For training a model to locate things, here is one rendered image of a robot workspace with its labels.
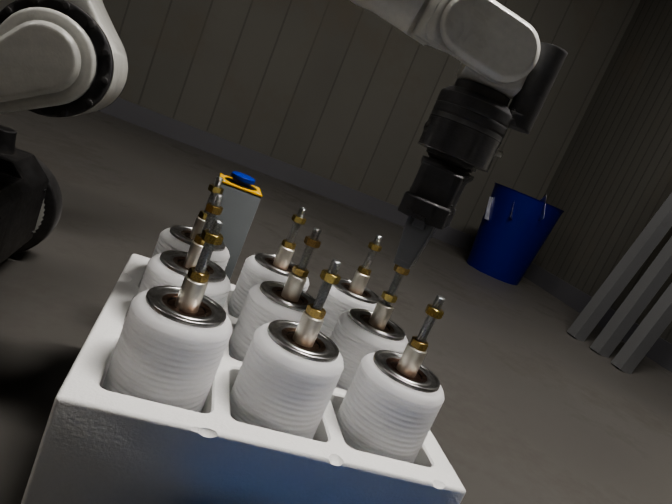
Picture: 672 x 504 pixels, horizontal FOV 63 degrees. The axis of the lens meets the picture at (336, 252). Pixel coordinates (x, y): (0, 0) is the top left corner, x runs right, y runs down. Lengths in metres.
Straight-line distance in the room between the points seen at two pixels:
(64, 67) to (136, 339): 0.38
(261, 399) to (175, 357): 0.09
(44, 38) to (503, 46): 0.52
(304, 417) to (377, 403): 0.07
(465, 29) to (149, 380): 0.46
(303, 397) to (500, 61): 0.39
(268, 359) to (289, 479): 0.11
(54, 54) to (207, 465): 0.50
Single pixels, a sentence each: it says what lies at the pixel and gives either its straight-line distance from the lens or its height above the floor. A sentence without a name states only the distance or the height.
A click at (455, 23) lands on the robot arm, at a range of 0.62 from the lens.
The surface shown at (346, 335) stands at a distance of 0.66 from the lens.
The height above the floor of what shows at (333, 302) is 0.23.
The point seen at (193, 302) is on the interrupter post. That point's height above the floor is 0.26.
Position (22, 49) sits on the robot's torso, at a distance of 0.77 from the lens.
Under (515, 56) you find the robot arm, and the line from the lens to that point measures 0.63.
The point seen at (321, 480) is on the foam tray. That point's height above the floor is 0.16.
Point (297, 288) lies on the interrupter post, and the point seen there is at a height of 0.27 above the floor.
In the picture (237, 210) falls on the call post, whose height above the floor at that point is 0.28.
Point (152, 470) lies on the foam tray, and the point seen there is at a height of 0.13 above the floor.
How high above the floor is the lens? 0.45
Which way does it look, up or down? 12 degrees down
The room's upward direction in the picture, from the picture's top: 23 degrees clockwise
